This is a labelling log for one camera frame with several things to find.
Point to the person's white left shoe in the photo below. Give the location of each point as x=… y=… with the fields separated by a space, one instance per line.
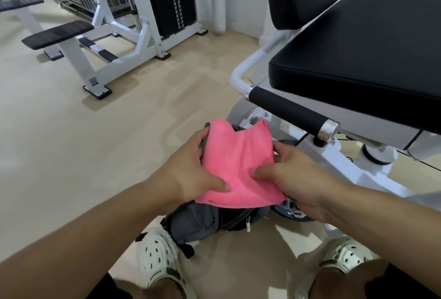
x=156 y=254

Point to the person's right forearm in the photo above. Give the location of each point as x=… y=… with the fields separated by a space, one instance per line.
x=392 y=230

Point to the black seat pad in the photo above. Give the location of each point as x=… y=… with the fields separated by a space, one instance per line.
x=361 y=61

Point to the person's left forearm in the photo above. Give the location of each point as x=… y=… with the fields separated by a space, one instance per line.
x=72 y=240

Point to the pink towel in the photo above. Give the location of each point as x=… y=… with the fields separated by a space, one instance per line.
x=237 y=167

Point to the person's left hand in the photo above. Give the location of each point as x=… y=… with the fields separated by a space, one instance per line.
x=189 y=174

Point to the person's white right shoe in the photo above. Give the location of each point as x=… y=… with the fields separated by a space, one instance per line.
x=348 y=254

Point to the black bench pad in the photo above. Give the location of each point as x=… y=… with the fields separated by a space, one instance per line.
x=20 y=3
x=57 y=35

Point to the black weight stack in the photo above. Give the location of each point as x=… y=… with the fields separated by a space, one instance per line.
x=165 y=2

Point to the grey backpack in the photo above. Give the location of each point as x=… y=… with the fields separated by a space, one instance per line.
x=193 y=221

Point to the person's black shorts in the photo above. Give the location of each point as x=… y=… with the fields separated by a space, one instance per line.
x=406 y=285

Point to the white weight machine frame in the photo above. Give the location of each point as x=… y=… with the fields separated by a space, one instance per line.
x=120 y=57

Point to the person's white shoe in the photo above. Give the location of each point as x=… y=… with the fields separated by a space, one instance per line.
x=156 y=254
x=348 y=254

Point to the person's right hand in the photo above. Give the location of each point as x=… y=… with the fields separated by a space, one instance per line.
x=303 y=181

